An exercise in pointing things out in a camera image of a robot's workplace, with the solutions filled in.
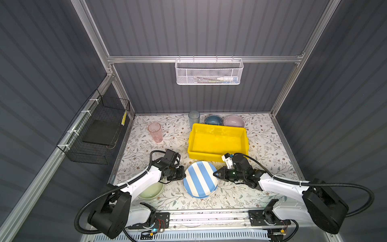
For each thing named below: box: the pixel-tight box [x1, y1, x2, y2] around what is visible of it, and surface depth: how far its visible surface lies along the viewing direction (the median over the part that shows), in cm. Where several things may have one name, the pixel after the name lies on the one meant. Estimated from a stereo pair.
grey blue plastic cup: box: [188, 109, 201, 130], surface depth 105 cm
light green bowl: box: [137, 181, 165, 201], surface depth 79 cm
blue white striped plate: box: [182, 160, 219, 200], surface depth 84 cm
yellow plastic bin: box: [187, 123, 249, 163], surface depth 105 cm
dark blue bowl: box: [204, 114, 224, 126], surface depth 114 cm
